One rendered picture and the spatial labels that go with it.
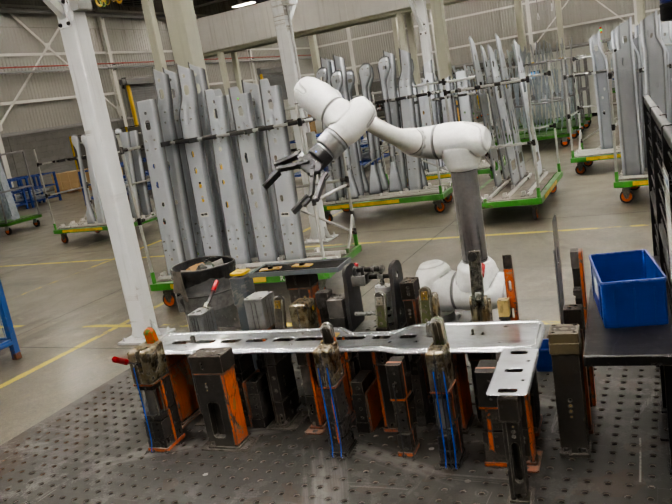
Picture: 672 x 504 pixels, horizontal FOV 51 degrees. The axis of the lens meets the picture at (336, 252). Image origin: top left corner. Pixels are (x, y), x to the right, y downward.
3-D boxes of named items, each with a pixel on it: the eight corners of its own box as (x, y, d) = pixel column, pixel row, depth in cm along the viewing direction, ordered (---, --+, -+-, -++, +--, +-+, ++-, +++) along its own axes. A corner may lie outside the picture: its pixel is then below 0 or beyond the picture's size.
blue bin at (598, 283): (604, 329, 189) (600, 283, 186) (591, 294, 218) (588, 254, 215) (670, 324, 185) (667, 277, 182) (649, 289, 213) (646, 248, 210)
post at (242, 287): (249, 383, 281) (227, 279, 272) (257, 376, 288) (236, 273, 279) (265, 383, 278) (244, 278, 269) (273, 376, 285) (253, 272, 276)
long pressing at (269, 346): (132, 358, 245) (131, 354, 244) (168, 335, 265) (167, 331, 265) (539, 352, 191) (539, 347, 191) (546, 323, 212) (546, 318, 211)
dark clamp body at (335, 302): (335, 404, 249) (317, 302, 241) (348, 388, 261) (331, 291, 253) (363, 405, 245) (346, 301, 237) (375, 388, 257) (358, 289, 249)
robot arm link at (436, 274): (425, 303, 305) (419, 255, 300) (465, 305, 296) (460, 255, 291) (411, 317, 292) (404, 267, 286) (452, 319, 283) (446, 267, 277)
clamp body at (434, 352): (432, 470, 196) (415, 355, 189) (441, 449, 207) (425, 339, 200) (464, 472, 193) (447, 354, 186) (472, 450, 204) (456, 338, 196)
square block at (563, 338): (560, 457, 192) (546, 334, 184) (561, 442, 199) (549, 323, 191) (590, 458, 189) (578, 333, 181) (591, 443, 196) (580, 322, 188)
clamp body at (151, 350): (142, 455, 236) (117, 354, 228) (167, 433, 249) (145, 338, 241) (168, 456, 231) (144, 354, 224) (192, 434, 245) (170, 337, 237)
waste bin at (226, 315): (174, 365, 529) (152, 273, 513) (214, 339, 575) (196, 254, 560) (228, 367, 506) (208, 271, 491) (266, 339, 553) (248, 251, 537)
